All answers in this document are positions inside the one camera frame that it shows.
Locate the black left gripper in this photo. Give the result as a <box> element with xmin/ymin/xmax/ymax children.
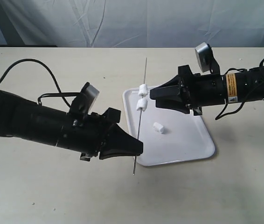
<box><xmin>56</xmin><ymin>107</ymin><xmax>143</xmax><ymax>161</ymax></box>

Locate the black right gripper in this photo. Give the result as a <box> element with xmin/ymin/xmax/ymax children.
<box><xmin>150</xmin><ymin>65</ymin><xmax>227</xmax><ymax>116</ymax></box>

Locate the white marshmallow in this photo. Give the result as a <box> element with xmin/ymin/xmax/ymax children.
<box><xmin>136</xmin><ymin>98</ymin><xmax>148</xmax><ymax>112</ymax></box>
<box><xmin>138</xmin><ymin>84</ymin><xmax>149</xmax><ymax>97</ymax></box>
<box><xmin>153</xmin><ymin>122</ymin><xmax>165</xmax><ymax>134</ymax></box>

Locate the thin metal skewer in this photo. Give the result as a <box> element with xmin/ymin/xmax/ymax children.
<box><xmin>132</xmin><ymin>57</ymin><xmax>147</xmax><ymax>176</ymax></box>

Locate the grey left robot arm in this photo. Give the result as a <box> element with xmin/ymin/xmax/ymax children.
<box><xmin>0</xmin><ymin>91</ymin><xmax>143</xmax><ymax>161</ymax></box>

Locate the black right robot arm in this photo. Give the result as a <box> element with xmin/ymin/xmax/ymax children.
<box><xmin>149</xmin><ymin>65</ymin><xmax>264</xmax><ymax>116</ymax></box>

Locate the white plastic tray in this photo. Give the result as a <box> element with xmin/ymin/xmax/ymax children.
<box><xmin>123</xmin><ymin>88</ymin><xmax>215</xmax><ymax>167</ymax></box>

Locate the white backdrop cloth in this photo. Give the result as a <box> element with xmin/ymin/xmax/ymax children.
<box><xmin>0</xmin><ymin>0</ymin><xmax>264</xmax><ymax>48</ymax></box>

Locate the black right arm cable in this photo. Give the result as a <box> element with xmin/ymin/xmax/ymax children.
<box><xmin>215</xmin><ymin>48</ymin><xmax>264</xmax><ymax>121</ymax></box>

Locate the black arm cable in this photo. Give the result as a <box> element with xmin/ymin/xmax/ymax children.
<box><xmin>0</xmin><ymin>58</ymin><xmax>86</xmax><ymax>110</ymax></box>
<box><xmin>215</xmin><ymin>48</ymin><xmax>264</xmax><ymax>121</ymax></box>

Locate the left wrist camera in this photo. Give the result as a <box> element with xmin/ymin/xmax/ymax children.
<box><xmin>69</xmin><ymin>82</ymin><xmax>99</xmax><ymax>114</ymax></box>

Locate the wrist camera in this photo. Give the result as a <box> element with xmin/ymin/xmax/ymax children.
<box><xmin>69</xmin><ymin>82</ymin><xmax>99</xmax><ymax>114</ymax></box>
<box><xmin>195</xmin><ymin>42</ymin><xmax>220</xmax><ymax>74</ymax></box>

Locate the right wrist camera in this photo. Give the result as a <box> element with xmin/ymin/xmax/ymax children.
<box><xmin>195</xmin><ymin>42</ymin><xmax>220</xmax><ymax>74</ymax></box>

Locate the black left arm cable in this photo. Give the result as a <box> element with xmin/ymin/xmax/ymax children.
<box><xmin>0</xmin><ymin>58</ymin><xmax>86</xmax><ymax>110</ymax></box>

